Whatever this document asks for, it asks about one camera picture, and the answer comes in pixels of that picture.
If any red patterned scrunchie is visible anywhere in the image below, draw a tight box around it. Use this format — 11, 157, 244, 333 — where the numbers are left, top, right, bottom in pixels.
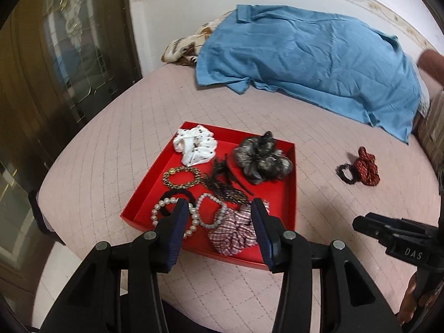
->
353, 147, 380, 186

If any white pearl bead bracelet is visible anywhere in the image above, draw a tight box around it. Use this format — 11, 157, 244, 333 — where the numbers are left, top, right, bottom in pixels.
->
150, 196, 201, 239

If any small black hair tie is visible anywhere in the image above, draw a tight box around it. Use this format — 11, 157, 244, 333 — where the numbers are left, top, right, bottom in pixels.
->
335, 163, 359, 185

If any red white plaid scrunchie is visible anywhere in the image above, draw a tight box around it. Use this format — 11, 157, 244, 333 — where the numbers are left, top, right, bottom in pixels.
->
208, 204, 257, 256

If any pink quilted mattress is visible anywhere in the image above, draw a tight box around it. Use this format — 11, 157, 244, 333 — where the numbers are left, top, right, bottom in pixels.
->
37, 62, 442, 333

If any striped brown pillow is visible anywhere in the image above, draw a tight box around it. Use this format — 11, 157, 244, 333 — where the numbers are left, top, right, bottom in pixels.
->
415, 50, 443, 173

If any grey black fluffy scrunchie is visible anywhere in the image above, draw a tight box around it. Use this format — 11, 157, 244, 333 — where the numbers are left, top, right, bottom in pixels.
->
233, 131, 294, 185

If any brown beaded hair clip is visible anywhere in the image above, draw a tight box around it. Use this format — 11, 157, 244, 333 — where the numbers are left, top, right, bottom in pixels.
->
202, 155, 254, 205

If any red shallow tray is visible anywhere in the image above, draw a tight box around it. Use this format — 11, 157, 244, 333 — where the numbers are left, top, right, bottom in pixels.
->
120, 124, 296, 270

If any white dotted scrunchie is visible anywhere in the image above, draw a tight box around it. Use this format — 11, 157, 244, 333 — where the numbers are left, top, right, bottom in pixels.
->
172, 125, 218, 167

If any blue cloth sheet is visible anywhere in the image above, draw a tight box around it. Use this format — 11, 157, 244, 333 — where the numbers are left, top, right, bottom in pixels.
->
196, 4, 422, 142

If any beige floral patterned blanket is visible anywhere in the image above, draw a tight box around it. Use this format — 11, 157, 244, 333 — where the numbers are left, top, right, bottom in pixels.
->
161, 11, 232, 67

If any dark wooden glass door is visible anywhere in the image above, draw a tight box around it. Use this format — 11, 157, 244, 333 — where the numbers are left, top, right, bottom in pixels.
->
1, 0, 142, 307

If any small pearl bracelet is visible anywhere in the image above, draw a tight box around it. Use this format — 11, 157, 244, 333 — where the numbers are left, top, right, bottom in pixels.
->
195, 192, 229, 230

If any gold leopard hair tie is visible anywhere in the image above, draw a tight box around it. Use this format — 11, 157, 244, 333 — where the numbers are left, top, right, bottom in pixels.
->
162, 165, 203, 191

